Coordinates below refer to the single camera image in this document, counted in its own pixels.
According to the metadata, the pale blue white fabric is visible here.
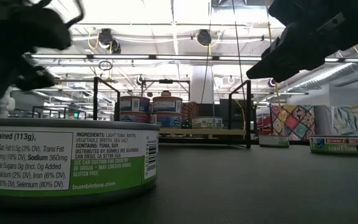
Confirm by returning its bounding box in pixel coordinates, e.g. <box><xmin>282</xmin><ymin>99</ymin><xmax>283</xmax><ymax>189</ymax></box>
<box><xmin>314</xmin><ymin>104</ymin><xmax>358</xmax><ymax>143</ymax></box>

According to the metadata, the black aluminium table frame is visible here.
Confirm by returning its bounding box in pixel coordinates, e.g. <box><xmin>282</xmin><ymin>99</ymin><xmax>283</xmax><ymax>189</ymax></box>
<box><xmin>158</xmin><ymin>136</ymin><xmax>358</xmax><ymax>153</ymax></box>

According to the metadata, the black ceiling cord reel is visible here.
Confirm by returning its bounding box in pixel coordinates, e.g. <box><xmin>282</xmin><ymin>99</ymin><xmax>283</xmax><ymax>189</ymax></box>
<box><xmin>196</xmin><ymin>29</ymin><xmax>213</xmax><ymax>47</ymax></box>
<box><xmin>98</xmin><ymin>28</ymin><xmax>114</xmax><ymax>50</ymax></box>

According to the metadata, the black metal background frame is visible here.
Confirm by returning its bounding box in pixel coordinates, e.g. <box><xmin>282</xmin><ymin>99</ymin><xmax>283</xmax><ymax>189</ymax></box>
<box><xmin>140</xmin><ymin>79</ymin><xmax>191</xmax><ymax>102</ymax></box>

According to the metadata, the red patterned fabric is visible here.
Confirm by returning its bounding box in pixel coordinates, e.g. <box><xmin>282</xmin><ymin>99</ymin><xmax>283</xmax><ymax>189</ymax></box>
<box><xmin>181</xmin><ymin>101</ymin><xmax>200</xmax><ymax>129</ymax></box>

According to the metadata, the green label tuna can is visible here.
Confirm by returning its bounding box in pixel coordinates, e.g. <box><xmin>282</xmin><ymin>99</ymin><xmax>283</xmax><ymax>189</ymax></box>
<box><xmin>309</xmin><ymin>134</ymin><xmax>358</xmax><ymax>156</ymax></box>
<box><xmin>0</xmin><ymin>117</ymin><xmax>160</xmax><ymax>208</ymax></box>
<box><xmin>191</xmin><ymin>116</ymin><xmax>224</xmax><ymax>129</ymax></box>
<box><xmin>259</xmin><ymin>134</ymin><xmax>290</xmax><ymax>148</ymax></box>

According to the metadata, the wooden shelf board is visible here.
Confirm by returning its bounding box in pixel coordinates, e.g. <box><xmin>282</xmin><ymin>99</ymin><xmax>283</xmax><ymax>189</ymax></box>
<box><xmin>159</xmin><ymin>128</ymin><xmax>247</xmax><ymax>136</ymax></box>

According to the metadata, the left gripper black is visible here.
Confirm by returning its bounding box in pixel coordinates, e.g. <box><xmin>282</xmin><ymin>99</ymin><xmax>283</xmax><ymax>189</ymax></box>
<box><xmin>0</xmin><ymin>6</ymin><xmax>73</xmax><ymax>108</ymax></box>

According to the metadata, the colourful patchwork quilt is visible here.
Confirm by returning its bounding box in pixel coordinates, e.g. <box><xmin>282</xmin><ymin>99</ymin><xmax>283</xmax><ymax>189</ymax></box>
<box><xmin>270</xmin><ymin>104</ymin><xmax>316</xmax><ymax>140</ymax></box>

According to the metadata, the black metal shelf bracket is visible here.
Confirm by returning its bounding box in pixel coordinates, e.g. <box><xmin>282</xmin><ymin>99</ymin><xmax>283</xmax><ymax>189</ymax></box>
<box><xmin>93</xmin><ymin>76</ymin><xmax>121</xmax><ymax>122</ymax></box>
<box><xmin>227</xmin><ymin>79</ymin><xmax>252</xmax><ymax>149</ymax></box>

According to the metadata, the black cabinet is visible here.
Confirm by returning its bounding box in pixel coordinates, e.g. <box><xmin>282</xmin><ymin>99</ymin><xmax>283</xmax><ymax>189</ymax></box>
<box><xmin>197</xmin><ymin>102</ymin><xmax>229</xmax><ymax>118</ymax></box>

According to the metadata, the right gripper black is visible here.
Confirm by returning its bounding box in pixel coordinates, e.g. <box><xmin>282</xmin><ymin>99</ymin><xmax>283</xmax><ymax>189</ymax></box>
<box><xmin>246</xmin><ymin>0</ymin><xmax>348</xmax><ymax>84</ymax></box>

